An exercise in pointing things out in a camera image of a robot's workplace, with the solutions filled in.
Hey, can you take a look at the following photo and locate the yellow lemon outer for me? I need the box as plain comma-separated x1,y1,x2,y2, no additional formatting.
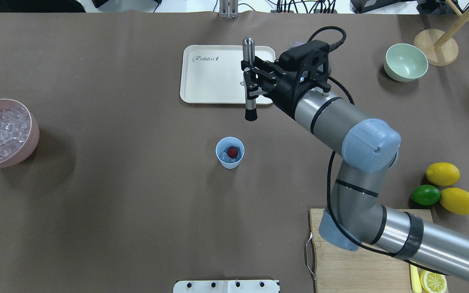
439,187,469,215

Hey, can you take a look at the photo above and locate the red strawberry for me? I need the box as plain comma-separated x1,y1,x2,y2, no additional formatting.
226,146,239,158

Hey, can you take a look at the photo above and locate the green lime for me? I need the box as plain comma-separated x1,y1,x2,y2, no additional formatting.
411,185,441,206

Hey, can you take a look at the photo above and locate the lemon half slice lower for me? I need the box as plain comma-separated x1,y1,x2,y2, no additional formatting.
419,270,448,293

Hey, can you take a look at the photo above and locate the wooden cutting board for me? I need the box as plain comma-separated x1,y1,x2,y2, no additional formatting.
309,208,412,293

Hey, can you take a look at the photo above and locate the cream rabbit tray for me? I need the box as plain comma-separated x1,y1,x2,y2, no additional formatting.
180,45,277,105

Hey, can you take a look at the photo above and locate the wooden cup tree stand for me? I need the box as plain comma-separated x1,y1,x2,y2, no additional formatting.
413,0,469,66

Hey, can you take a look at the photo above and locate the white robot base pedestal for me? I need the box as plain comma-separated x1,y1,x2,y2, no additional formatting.
173,280,281,293

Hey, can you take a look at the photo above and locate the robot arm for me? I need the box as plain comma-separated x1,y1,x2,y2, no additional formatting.
241,56,469,281

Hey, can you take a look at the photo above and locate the mint green bowl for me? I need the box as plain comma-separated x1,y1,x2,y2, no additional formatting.
383,43,429,82

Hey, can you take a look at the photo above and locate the pink bowl of ice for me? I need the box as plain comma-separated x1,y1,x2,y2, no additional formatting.
0,98,40,168

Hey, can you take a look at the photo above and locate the steel muddler black tip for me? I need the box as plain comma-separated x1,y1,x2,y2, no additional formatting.
242,37,258,122

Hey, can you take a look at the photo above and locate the light blue plastic cup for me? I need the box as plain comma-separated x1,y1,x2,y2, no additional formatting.
215,137,245,169

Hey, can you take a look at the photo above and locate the yellow lemon near lime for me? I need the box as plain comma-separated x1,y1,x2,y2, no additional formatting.
425,162,461,186

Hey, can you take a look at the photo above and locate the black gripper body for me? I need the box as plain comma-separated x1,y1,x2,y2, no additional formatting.
265,61,331,118

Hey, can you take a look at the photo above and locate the yellow plastic knife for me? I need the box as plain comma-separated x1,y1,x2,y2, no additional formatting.
409,265,422,293

